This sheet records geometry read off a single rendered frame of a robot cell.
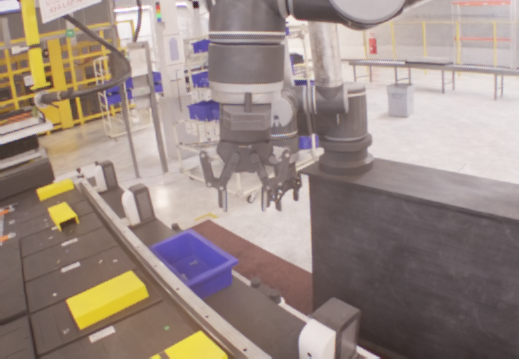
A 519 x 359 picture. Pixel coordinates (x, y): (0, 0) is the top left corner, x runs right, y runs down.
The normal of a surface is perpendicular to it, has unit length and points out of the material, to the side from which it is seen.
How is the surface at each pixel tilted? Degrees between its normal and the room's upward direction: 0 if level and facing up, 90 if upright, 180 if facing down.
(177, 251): 85
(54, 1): 90
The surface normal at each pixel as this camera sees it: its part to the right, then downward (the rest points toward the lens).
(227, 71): -0.45, 0.33
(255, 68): 0.22, 0.38
